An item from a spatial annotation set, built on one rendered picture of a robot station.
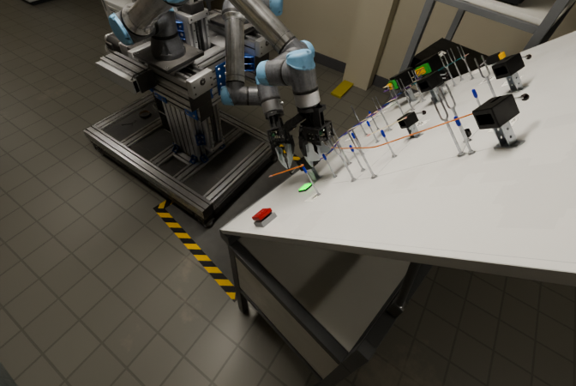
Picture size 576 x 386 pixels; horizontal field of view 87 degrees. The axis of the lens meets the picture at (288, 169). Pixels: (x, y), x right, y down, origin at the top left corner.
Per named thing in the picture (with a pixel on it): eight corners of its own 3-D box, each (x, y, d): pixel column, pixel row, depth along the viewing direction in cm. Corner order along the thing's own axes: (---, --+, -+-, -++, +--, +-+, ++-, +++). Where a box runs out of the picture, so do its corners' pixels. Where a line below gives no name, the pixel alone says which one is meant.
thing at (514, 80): (546, 73, 81) (535, 42, 80) (519, 93, 79) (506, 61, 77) (529, 77, 86) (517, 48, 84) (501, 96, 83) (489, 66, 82)
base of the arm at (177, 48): (144, 52, 137) (137, 31, 130) (170, 41, 146) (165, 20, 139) (167, 64, 132) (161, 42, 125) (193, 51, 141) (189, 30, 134)
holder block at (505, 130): (551, 122, 57) (534, 78, 55) (511, 152, 54) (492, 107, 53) (525, 124, 61) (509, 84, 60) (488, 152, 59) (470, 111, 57)
